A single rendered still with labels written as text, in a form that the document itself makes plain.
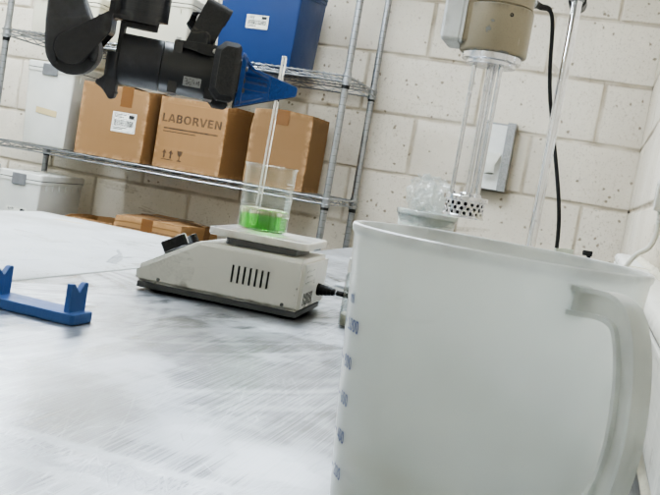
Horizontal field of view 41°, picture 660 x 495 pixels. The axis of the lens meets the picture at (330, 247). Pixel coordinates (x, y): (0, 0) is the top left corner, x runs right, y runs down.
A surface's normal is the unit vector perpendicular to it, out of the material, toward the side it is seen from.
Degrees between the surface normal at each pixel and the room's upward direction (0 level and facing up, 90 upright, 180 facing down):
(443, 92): 90
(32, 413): 0
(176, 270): 90
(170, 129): 90
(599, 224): 90
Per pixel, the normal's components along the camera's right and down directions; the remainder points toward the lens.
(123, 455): 0.17, -0.98
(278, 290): -0.20, 0.04
